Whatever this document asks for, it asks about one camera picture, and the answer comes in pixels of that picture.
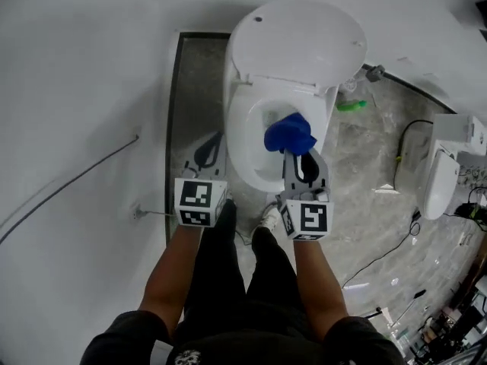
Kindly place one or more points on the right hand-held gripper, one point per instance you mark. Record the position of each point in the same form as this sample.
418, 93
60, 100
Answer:
310, 219

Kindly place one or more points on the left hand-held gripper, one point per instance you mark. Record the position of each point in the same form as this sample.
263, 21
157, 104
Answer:
198, 200

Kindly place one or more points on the blue cloth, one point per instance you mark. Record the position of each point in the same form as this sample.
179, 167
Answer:
289, 135

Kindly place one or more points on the white toilet seat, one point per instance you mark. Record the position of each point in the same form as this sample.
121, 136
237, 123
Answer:
239, 127

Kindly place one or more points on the person's left forearm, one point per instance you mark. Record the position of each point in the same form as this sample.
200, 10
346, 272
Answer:
171, 272

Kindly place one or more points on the person's right forearm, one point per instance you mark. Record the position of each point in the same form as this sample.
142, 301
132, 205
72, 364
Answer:
317, 280

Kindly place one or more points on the white toilet bowl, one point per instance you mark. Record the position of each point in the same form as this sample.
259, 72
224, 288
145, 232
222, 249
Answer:
331, 103

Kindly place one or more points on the white toilet lid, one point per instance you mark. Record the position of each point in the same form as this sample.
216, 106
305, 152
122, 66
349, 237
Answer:
296, 40

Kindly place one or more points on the white bidet toilet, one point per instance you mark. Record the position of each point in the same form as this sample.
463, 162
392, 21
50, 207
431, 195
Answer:
437, 181

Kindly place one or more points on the person's white left shoe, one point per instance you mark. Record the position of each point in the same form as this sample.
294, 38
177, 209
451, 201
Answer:
229, 196

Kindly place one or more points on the person's white shoe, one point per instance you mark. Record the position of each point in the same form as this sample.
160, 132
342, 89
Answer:
271, 219
229, 196

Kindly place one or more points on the person's white right shoe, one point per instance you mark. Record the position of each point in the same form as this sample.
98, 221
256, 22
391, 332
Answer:
271, 219

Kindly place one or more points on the green bottle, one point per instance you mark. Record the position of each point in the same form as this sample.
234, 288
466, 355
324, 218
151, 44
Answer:
351, 106

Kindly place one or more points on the grey water valve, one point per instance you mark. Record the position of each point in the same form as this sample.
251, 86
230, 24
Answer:
374, 73

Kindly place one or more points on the person's black trousers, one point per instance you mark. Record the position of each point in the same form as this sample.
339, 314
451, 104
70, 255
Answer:
228, 280

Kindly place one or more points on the black and green device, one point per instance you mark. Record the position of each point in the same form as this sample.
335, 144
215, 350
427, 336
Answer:
472, 211

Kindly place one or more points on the black-tipped white stick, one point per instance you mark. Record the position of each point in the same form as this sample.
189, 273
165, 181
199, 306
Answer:
409, 306

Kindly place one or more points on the person's black top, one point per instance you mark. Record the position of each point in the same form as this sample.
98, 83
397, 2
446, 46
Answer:
243, 344

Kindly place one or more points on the dark cluttered shelf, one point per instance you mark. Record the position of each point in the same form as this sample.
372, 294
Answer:
464, 318

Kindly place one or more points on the white wall socket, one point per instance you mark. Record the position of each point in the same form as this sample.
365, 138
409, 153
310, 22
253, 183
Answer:
135, 211

